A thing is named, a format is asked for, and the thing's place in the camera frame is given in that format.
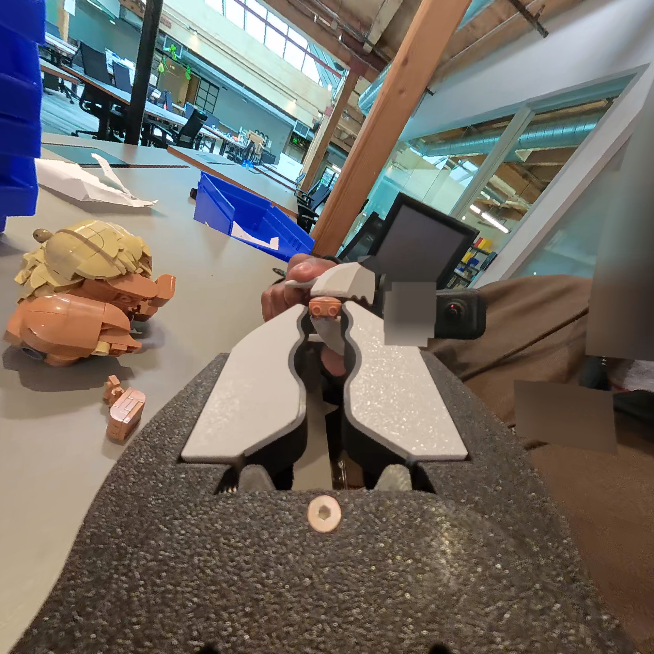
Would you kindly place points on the wooden pillar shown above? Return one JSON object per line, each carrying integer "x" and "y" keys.
{"x": 393, "y": 112}
{"x": 332, "y": 133}

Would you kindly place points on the black office chair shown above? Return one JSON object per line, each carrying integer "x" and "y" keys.
{"x": 189, "y": 128}
{"x": 360, "y": 240}

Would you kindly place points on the white paper sheet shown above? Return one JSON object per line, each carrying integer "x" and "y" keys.
{"x": 253, "y": 237}

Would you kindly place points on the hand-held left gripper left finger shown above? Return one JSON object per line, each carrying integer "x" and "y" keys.
{"x": 245, "y": 404}

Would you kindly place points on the person's brown jacket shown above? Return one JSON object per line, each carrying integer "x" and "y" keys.
{"x": 572, "y": 491}

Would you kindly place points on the large black screen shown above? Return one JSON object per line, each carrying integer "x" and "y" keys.
{"x": 424, "y": 245}

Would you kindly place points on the long wooden table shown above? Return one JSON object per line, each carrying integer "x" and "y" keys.
{"x": 235, "y": 174}
{"x": 133, "y": 102}

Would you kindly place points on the small blue storage bin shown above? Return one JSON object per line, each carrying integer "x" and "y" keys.
{"x": 255, "y": 215}

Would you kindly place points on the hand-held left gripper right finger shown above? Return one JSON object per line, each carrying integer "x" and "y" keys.
{"x": 404, "y": 399}

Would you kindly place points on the torn white paper bag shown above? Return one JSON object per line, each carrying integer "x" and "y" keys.
{"x": 87, "y": 184}

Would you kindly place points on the tan brown brick toy figure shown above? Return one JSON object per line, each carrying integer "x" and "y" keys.
{"x": 82, "y": 296}

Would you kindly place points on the grey desk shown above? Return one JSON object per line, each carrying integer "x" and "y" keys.
{"x": 61, "y": 480}

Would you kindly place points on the small orange brick assembly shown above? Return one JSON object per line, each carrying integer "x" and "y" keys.
{"x": 327, "y": 306}

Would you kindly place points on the brown rounded brick piece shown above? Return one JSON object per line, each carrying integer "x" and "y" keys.
{"x": 128, "y": 414}

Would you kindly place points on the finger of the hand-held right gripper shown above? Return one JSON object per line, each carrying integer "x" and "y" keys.
{"x": 342, "y": 281}

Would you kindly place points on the person's right hand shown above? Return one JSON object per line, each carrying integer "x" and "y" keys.
{"x": 286, "y": 301}

